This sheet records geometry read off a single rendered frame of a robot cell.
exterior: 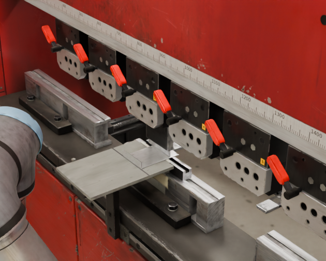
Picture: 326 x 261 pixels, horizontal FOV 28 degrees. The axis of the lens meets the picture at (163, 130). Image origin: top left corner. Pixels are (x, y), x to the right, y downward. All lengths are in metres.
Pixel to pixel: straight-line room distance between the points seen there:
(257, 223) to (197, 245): 1.61
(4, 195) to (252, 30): 0.62
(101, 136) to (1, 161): 1.10
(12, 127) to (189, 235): 0.75
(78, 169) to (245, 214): 1.70
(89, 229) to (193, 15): 0.83
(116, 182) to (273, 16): 0.64
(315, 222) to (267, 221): 1.93
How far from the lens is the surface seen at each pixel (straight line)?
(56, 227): 2.30
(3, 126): 1.10
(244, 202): 3.42
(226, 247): 1.69
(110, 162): 1.78
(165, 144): 1.78
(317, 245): 3.19
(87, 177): 1.72
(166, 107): 1.61
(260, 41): 1.35
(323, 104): 1.27
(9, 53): 2.47
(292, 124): 1.34
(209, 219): 1.71
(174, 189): 1.78
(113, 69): 1.77
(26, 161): 1.10
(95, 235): 2.03
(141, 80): 1.74
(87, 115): 2.10
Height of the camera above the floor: 1.92
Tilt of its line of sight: 28 degrees down
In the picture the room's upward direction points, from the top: 1 degrees clockwise
